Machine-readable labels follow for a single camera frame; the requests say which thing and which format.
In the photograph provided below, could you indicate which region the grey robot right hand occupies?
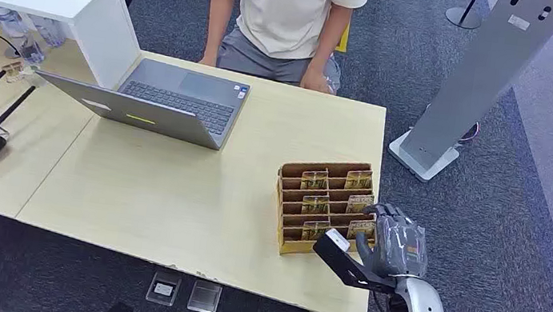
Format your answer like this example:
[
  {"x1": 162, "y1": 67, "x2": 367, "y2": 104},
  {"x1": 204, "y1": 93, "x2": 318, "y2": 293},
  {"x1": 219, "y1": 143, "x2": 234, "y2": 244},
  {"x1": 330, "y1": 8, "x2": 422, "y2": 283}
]
[{"x1": 351, "y1": 200, "x2": 435, "y2": 284}]

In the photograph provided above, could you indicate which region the person's right hand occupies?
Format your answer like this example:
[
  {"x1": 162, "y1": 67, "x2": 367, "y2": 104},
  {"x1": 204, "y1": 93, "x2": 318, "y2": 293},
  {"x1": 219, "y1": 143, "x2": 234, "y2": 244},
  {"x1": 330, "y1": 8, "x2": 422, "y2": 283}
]
[{"x1": 197, "y1": 52, "x2": 219, "y2": 68}]

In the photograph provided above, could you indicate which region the person's left hand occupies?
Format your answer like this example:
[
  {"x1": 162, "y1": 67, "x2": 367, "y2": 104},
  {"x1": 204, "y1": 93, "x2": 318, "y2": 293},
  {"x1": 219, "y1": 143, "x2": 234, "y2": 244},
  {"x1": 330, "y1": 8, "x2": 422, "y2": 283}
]
[{"x1": 298, "y1": 65, "x2": 336, "y2": 95}]

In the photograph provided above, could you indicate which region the person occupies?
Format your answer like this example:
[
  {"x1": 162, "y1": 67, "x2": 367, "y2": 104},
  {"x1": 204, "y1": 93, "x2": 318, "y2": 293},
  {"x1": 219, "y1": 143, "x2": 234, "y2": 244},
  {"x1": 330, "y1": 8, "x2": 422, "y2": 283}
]
[{"x1": 187, "y1": 0, "x2": 369, "y2": 98}]

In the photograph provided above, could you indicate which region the brown slotted card holder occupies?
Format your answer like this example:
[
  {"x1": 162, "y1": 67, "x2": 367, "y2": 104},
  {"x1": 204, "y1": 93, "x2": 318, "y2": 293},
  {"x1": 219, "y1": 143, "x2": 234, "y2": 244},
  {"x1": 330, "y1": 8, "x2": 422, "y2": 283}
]
[{"x1": 267, "y1": 151, "x2": 387, "y2": 268}]

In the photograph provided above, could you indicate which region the grey open laptop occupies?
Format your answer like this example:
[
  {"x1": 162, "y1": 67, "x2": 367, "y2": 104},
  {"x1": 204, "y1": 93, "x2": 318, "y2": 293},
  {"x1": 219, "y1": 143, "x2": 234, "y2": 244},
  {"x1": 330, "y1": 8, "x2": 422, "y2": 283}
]
[{"x1": 29, "y1": 43, "x2": 254, "y2": 154}]

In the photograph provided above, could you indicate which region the yellow floor sign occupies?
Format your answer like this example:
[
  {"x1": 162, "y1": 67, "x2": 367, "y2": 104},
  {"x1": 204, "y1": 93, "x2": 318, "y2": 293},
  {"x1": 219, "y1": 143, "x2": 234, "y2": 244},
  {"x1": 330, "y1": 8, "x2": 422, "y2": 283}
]
[{"x1": 335, "y1": 21, "x2": 352, "y2": 54}]

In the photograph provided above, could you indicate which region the clear plastic water bottle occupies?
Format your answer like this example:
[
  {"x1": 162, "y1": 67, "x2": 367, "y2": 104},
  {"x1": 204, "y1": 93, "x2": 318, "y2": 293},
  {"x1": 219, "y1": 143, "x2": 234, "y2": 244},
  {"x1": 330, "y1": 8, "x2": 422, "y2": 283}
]
[
  {"x1": 29, "y1": 14, "x2": 69, "y2": 50},
  {"x1": 0, "y1": 6, "x2": 35, "y2": 44}
]

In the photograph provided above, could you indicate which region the grey kiosk stand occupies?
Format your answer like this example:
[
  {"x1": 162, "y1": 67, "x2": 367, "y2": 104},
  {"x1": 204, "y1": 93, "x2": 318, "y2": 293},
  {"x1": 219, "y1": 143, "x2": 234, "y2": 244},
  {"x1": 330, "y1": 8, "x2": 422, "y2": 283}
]
[{"x1": 384, "y1": 0, "x2": 553, "y2": 200}]

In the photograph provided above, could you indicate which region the clear floor socket box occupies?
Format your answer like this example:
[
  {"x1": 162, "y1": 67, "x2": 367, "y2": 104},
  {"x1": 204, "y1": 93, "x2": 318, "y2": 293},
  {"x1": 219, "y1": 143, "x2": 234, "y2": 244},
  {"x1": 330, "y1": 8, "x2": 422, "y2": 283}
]
[
  {"x1": 144, "y1": 270, "x2": 183, "y2": 308},
  {"x1": 186, "y1": 278, "x2": 224, "y2": 312}
]

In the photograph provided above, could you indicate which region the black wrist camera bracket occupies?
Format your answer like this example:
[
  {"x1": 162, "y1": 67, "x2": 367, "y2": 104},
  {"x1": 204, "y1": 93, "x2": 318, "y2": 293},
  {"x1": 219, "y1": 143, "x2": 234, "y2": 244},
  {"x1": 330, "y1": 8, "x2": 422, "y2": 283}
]
[{"x1": 307, "y1": 232, "x2": 403, "y2": 296}]

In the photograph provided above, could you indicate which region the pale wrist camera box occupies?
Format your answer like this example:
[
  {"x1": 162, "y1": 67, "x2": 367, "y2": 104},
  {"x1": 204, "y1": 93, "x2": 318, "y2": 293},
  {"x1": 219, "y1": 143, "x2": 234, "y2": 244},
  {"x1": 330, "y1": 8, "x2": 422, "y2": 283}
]
[{"x1": 323, "y1": 227, "x2": 354, "y2": 254}]

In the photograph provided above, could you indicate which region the kiosk power cable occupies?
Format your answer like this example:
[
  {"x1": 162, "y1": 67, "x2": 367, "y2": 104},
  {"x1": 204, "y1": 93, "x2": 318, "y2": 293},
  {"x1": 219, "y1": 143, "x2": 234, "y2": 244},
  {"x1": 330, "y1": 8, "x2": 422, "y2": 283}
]
[{"x1": 456, "y1": 119, "x2": 482, "y2": 148}]

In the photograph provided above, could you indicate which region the grey stanchion post with base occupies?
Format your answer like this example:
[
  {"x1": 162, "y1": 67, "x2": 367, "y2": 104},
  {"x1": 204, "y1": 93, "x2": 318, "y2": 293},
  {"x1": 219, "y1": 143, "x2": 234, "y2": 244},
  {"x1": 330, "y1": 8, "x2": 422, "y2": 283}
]
[{"x1": 443, "y1": 0, "x2": 487, "y2": 32}]

